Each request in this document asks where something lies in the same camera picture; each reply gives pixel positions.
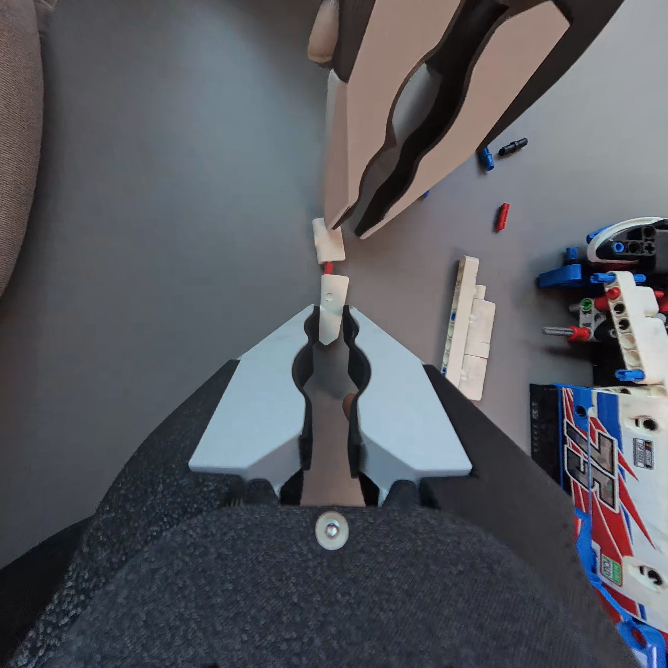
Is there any small white connector brick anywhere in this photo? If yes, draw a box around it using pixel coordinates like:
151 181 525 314
312 217 346 264

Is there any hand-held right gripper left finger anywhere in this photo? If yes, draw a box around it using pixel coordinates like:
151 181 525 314
188 304 320 506

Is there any person's left hand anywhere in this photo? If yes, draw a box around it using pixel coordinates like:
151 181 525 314
307 0 341 64

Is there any white beam and panel assembly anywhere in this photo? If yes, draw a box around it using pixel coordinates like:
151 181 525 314
441 256 496 401

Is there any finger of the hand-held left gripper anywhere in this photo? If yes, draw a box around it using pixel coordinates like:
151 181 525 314
356 5 571 240
324 0 462 229

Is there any toy brick race car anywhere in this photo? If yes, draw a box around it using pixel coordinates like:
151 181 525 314
530 216 668 668

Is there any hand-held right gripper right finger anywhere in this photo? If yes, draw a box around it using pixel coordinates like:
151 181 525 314
343 305 474 507

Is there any grey desk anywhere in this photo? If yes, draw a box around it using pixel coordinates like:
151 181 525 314
0 0 668 575

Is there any white curved panel brick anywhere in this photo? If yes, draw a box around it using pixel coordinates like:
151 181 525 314
318 275 350 346

